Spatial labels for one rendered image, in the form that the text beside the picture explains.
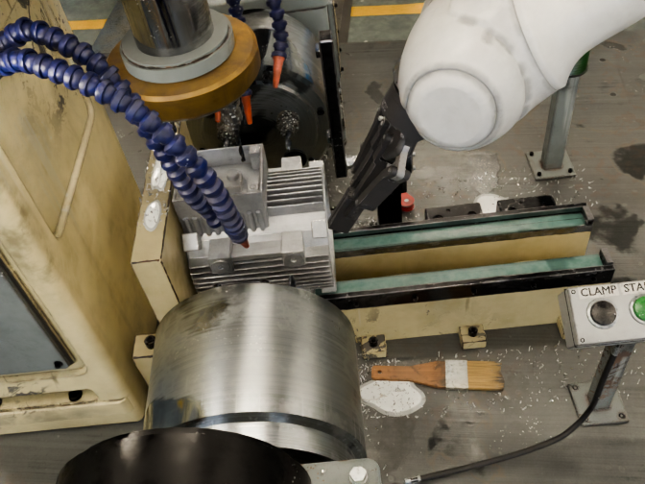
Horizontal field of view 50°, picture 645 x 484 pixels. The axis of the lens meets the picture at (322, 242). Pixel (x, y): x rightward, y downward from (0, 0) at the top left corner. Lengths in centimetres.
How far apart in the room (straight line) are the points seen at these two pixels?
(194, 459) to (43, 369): 60
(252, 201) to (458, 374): 43
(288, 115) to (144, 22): 42
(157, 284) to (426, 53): 49
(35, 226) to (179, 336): 21
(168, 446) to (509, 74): 36
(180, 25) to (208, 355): 35
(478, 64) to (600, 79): 116
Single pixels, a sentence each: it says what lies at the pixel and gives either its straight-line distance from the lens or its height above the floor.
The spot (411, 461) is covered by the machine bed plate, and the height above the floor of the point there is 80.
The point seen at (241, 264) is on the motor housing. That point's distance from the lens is 97.
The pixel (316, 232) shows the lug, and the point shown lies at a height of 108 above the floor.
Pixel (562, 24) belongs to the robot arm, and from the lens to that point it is 58.
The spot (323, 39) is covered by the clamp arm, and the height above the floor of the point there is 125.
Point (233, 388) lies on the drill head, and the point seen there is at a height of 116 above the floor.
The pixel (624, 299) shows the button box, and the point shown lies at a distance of 90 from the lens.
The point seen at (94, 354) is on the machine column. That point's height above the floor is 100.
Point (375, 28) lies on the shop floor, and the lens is 340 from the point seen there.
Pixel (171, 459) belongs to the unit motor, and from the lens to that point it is 46.
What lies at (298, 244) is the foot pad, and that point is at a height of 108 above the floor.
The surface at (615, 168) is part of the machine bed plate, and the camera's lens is 147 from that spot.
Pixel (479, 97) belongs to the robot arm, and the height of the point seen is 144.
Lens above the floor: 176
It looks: 48 degrees down
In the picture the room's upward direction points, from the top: 9 degrees counter-clockwise
